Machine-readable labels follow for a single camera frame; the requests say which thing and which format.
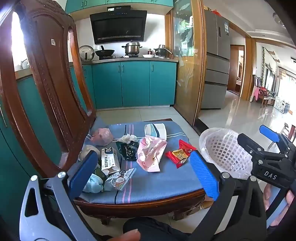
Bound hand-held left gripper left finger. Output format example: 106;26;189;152
19;151;99;241

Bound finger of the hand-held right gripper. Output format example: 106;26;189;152
237;133;289;163
259;125;296;153

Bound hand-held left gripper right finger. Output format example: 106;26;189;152
190;151;269;241

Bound light blue bag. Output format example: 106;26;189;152
83;174;104;193

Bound beige paper wad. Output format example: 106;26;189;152
78;145;100;161

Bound white medicine box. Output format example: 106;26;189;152
100;146;121;175

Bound white basket with plastic liner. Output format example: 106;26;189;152
199;127;253;180

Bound red snack wrapper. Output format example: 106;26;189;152
165;139;197;169

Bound silver white wrapper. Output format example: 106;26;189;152
104;168;137;191

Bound pink plastic bag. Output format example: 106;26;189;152
91;128;114;146

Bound dark green snack wrapper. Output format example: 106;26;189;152
116;141;139;161

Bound white tissue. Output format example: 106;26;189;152
118;134;138;143

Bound large pink packet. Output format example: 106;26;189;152
136;136;167;172

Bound white and blue paper cup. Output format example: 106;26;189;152
144;123;167;141

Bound person's right hand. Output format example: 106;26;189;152
262;183;296;229

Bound person's left hand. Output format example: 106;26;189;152
122;229;141;241

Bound group of clear bottles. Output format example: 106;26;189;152
274;97;290;114

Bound blue striped seat blanket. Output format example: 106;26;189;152
67;117;206;204

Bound hanging green vine garland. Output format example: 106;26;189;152
261;46;266;81

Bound person's dark trouser leg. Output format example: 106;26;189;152
122;217;197;241

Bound grey refrigerator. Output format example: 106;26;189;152
201;10;231;110

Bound wooden framed glass sliding door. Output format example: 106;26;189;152
171;0;206;127

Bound carved wooden chair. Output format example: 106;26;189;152
0;0;206;226

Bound ceiling lamp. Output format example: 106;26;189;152
273;13;286;26

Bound round metal pot lid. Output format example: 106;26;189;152
79;45;95;62

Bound black wok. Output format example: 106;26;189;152
95;45;115;58

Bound gas stove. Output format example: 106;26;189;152
99;55;139;59

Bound beige kitchen countertop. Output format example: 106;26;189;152
14;57;179;78

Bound black cooking pot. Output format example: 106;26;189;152
154;45;173;56

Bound steel pot with lid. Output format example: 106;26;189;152
122;40;142;56

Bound kitchen window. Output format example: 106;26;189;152
10;11;26;72

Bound black range hood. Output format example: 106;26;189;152
90;6;148;45

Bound wooden doorway frame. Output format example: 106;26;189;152
227;38;256;101

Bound teal wall cabinets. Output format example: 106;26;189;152
65;0;174;14

